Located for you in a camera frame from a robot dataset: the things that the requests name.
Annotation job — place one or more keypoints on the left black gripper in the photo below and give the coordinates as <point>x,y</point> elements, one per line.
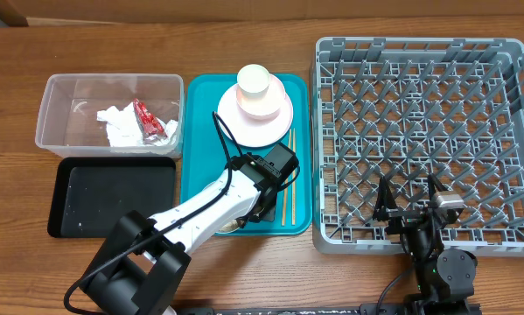
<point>268,211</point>

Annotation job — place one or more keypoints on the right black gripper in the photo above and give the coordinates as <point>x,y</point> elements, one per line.
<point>403,220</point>

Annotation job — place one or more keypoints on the grey metal bowl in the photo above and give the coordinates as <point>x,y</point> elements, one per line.
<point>223,215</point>

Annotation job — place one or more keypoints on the red snack wrapper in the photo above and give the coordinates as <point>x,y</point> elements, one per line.
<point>150,126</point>

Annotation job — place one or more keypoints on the white napkin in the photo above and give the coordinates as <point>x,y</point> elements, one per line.
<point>123,130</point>

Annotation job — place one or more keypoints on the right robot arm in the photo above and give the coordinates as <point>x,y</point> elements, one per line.
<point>444,276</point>

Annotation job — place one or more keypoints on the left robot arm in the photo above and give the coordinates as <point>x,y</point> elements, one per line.
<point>141,263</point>

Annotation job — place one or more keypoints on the grey dishwasher rack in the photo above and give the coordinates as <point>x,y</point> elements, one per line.
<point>402,109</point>

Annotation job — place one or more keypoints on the white round plate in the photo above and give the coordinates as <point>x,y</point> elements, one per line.
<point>248,131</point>

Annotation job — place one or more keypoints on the pink bowl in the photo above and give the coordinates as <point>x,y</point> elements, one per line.
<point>269,106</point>

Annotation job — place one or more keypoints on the white cup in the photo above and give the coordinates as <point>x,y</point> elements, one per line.
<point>252,82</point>

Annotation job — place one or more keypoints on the black plastic tray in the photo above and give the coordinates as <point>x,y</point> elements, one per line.
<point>91,194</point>

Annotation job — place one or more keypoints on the clear plastic bin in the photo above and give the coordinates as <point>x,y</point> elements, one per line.
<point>67,122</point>

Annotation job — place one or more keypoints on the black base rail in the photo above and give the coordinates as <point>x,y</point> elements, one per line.
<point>363,309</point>

